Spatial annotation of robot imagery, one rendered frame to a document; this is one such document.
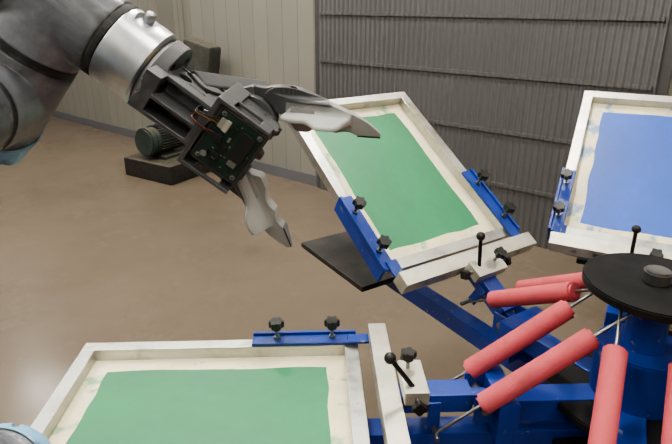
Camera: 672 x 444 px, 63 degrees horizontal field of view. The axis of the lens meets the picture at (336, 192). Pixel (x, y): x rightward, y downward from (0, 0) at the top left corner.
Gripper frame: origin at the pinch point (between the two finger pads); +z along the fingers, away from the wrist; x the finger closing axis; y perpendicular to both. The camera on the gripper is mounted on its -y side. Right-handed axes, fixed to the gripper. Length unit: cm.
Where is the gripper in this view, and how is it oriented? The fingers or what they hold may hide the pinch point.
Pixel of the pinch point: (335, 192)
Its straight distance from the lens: 54.8
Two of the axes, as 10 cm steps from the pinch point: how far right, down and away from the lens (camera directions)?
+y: -0.9, 3.8, -9.2
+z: 8.0, 5.8, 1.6
